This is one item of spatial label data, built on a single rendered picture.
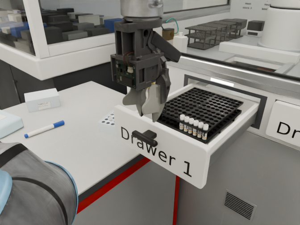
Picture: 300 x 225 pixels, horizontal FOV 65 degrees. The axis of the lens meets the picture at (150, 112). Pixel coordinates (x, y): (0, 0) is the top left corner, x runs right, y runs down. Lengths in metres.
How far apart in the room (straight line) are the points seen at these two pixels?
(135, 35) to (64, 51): 0.90
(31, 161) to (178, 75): 0.66
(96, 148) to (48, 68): 0.61
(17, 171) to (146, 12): 0.30
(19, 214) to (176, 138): 0.37
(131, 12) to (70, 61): 0.93
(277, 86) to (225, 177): 0.41
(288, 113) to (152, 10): 0.49
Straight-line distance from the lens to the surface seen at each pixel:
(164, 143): 0.56
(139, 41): 0.43
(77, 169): 0.71
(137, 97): 0.52
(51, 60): 1.27
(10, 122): 0.94
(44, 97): 1.06
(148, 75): 0.44
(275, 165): 0.86
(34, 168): 0.35
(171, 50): 0.51
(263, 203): 0.98
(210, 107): 0.73
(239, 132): 0.71
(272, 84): 0.76
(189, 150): 0.52
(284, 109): 0.75
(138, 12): 0.42
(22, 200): 0.24
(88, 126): 0.90
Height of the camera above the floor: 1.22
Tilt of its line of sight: 29 degrees down
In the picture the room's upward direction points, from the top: straight up
